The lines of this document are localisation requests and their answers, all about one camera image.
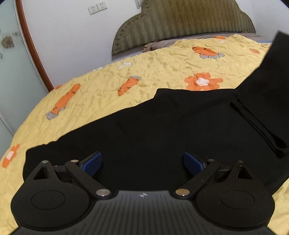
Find olive upholstered headboard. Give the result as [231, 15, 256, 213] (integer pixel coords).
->
[112, 0, 256, 55]

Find white double wall socket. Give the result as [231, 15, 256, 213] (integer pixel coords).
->
[88, 1, 107, 15]

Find frosted glass wardrobe door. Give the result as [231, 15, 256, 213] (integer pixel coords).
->
[1, 1, 47, 155]

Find brown wooden door frame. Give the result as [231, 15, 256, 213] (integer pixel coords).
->
[15, 0, 54, 93]

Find yellow carrot print bedspread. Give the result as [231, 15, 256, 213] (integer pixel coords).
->
[0, 33, 289, 235]

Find black trousers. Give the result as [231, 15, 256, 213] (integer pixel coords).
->
[23, 33, 288, 193]

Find brown striped pillow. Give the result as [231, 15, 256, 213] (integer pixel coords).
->
[143, 36, 256, 53]

